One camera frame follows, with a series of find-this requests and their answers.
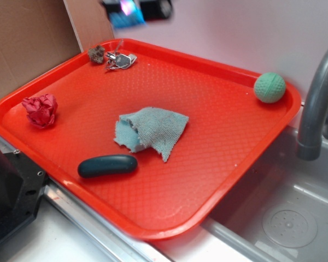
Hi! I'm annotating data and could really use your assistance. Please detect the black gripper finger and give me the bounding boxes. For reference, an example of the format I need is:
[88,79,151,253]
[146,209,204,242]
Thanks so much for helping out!
[139,0,173,21]
[101,0,122,14]

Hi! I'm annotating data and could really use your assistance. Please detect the blue sponge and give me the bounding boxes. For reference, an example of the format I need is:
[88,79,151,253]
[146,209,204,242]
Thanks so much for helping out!
[108,1,145,29]

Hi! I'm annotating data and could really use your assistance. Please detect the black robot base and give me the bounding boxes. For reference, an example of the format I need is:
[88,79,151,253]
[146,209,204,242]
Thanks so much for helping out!
[0,150,47,244]

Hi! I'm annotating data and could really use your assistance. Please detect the brown rock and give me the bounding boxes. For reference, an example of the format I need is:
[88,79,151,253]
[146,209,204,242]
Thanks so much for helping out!
[87,45,105,64]

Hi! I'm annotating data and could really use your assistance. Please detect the silver key bunch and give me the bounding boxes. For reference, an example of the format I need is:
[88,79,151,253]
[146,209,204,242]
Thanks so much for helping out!
[105,39,137,70]

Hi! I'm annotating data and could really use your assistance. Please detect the brown cardboard panel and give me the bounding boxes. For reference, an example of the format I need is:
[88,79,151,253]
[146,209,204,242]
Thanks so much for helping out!
[0,1,114,99]

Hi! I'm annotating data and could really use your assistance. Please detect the light teal cloth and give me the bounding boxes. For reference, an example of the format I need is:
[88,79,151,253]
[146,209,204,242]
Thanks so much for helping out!
[114,107,189,162]

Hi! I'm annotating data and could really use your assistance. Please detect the crumpled red paper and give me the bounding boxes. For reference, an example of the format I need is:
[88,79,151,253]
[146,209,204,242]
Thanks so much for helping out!
[21,94,58,128]

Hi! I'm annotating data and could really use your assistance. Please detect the red plastic tray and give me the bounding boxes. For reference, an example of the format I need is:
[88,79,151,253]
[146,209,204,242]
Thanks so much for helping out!
[0,39,301,241]

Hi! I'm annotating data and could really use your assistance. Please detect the green dimpled ball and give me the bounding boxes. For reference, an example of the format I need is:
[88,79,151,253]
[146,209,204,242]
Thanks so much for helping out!
[254,72,286,104]

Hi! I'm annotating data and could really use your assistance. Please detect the dark teal oblong case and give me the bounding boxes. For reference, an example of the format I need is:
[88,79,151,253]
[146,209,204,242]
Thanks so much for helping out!
[77,154,138,178]

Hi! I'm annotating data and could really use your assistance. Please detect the grey faucet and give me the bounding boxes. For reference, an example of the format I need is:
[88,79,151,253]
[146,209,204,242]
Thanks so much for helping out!
[296,50,328,160]

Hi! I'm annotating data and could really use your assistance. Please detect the grey sink basin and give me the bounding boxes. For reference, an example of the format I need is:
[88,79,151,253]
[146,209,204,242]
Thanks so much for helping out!
[202,117,328,261]

